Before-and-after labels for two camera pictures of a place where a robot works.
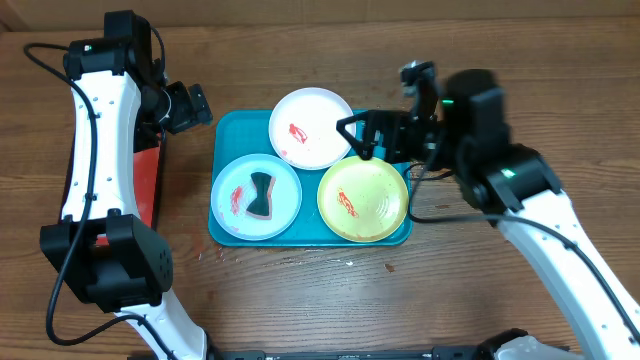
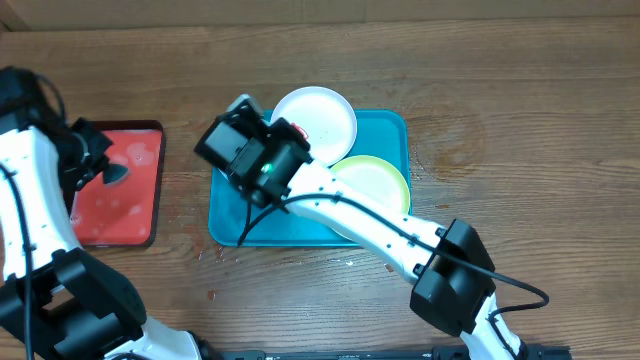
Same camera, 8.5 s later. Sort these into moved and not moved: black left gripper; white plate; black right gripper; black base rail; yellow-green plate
Moved: black left gripper; black right gripper
Not moved: white plate; black base rail; yellow-green plate
